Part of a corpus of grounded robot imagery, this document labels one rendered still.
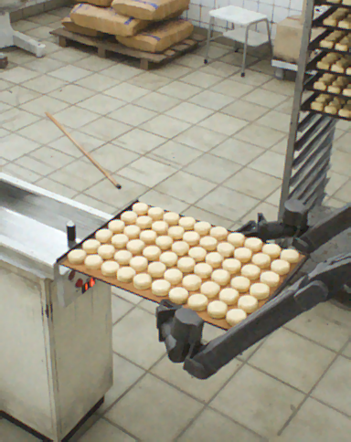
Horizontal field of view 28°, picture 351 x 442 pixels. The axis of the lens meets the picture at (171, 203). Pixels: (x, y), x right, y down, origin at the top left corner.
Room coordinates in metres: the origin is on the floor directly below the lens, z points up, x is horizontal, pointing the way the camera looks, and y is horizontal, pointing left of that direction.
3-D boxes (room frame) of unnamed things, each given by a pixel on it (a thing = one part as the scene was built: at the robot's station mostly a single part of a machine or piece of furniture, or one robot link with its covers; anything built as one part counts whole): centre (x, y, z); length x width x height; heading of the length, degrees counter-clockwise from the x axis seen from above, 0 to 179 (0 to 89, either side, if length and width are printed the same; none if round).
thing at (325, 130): (2.97, -0.68, 0.69); 0.64 x 0.03 x 0.03; 152
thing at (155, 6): (5.95, 0.21, 0.47); 0.72 x 0.42 x 0.17; 150
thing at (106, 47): (6.12, 0.44, 0.06); 1.20 x 0.80 x 0.11; 57
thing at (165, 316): (1.28, -0.01, 0.99); 0.07 x 0.07 x 0.10; 12
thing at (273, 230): (1.73, -0.30, 0.99); 0.07 x 0.07 x 0.10; 13
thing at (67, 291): (1.79, 0.28, 0.77); 0.24 x 0.04 x 0.14; 149
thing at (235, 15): (5.76, -0.54, 0.23); 0.45 x 0.45 x 0.46; 47
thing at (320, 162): (2.97, -0.68, 0.51); 0.64 x 0.03 x 0.03; 152
